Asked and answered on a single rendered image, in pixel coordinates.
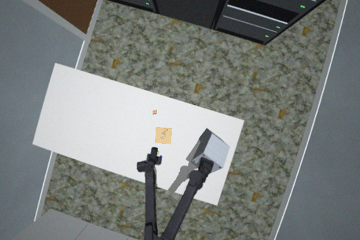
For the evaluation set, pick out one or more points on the tan mat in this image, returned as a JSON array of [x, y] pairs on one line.
[[168, 135]]

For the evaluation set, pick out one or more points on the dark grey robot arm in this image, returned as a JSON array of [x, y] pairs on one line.
[[195, 183]]

